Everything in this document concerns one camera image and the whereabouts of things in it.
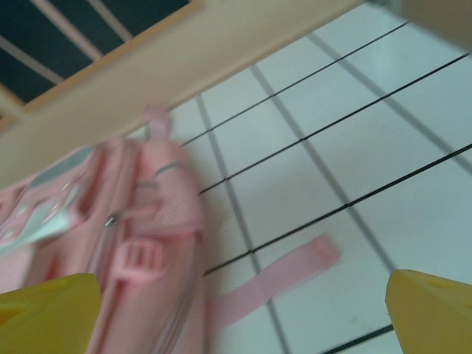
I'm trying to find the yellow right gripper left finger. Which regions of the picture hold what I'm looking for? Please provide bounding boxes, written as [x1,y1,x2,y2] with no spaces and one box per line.
[0,272,103,354]

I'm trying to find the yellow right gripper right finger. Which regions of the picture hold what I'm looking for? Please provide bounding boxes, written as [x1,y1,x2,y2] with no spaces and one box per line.
[384,268,472,354]

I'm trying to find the pink backpack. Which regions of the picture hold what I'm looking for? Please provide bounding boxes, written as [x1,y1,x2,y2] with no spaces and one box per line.
[0,103,342,354]

